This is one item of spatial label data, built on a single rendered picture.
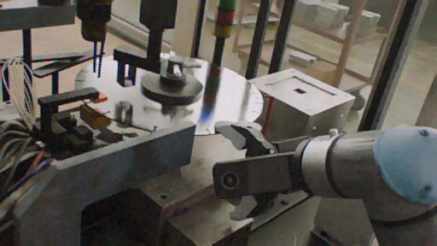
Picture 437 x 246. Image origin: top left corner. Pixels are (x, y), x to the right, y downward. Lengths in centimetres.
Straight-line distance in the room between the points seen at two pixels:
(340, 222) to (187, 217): 27
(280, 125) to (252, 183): 43
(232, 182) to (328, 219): 32
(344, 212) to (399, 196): 36
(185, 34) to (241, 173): 91
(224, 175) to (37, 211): 22
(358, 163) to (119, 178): 27
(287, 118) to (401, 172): 55
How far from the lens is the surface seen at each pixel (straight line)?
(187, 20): 144
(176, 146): 62
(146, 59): 75
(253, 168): 60
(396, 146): 49
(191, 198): 76
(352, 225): 86
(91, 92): 73
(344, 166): 52
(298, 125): 99
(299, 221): 92
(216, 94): 85
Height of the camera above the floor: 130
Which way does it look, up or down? 28 degrees down
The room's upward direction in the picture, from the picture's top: 10 degrees clockwise
